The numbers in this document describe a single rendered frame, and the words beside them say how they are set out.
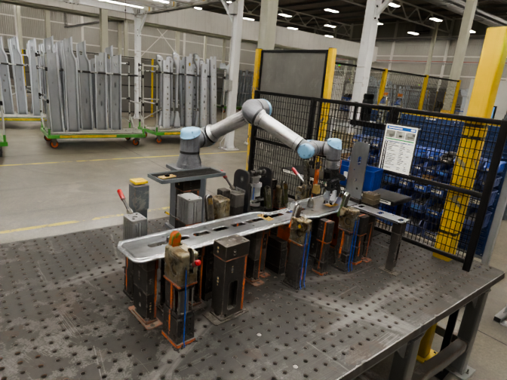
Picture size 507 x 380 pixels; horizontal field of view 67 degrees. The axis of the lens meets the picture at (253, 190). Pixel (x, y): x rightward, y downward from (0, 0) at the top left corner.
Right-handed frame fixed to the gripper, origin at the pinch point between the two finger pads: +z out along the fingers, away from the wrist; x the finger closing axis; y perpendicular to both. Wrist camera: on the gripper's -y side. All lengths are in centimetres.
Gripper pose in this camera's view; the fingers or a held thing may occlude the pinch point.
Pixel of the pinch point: (331, 201)
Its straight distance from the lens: 215.4
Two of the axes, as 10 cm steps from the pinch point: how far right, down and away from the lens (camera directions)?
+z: -0.1, 9.4, 3.5
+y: -7.4, 2.3, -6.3
